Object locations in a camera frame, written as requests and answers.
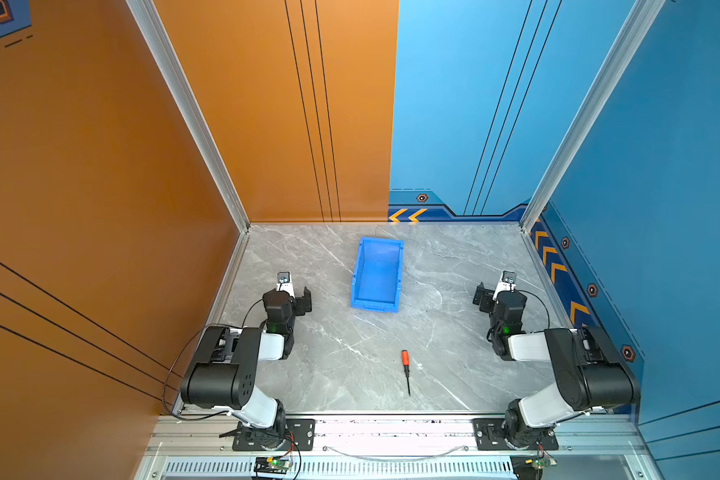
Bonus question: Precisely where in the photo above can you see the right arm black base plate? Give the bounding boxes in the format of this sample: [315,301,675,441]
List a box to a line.
[471,417,559,451]

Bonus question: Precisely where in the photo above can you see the aluminium front rail frame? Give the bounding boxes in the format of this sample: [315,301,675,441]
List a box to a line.
[135,412,662,479]

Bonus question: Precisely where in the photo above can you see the right green circuit board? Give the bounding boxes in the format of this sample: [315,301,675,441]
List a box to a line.
[511,456,558,480]

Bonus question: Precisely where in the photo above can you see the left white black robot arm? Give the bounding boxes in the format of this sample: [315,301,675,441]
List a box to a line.
[179,288,312,450]

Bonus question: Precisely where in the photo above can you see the aluminium corner post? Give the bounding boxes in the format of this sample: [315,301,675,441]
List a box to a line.
[519,0,665,234]
[126,0,250,234]

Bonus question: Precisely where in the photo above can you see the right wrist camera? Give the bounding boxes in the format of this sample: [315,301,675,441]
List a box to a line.
[493,270,517,299]

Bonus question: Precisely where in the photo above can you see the left green circuit board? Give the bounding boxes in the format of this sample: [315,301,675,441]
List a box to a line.
[253,457,294,479]

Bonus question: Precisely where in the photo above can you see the right aluminium corner post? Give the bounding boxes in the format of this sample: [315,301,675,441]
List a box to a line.
[519,0,665,234]

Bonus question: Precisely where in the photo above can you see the left aluminium corner post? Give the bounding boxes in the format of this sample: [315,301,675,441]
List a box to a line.
[126,0,250,234]

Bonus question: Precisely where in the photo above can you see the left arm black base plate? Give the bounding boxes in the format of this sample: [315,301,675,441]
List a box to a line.
[228,417,316,452]

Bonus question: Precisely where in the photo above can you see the green circuit board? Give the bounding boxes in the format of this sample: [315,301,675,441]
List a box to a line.
[253,457,294,479]
[511,456,558,480]

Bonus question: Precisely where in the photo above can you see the grey cable on rail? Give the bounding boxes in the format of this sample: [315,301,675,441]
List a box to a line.
[323,444,473,463]

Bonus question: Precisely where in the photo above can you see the blue plastic bin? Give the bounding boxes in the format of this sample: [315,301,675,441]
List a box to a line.
[350,237,404,313]

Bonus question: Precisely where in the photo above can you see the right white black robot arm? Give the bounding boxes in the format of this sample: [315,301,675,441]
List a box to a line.
[473,281,640,450]

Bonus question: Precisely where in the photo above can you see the red black screwdriver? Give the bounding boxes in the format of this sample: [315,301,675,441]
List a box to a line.
[401,350,411,395]

